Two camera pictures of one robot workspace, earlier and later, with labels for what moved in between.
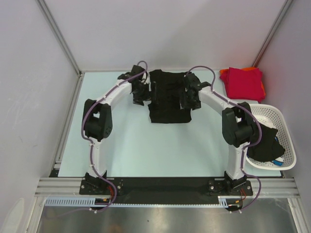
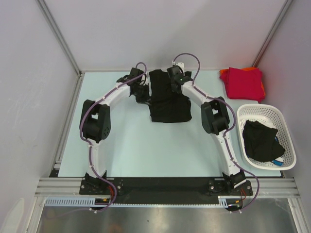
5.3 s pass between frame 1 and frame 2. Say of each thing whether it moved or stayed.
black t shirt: stayed
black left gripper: stayed
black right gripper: moved
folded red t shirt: stayed
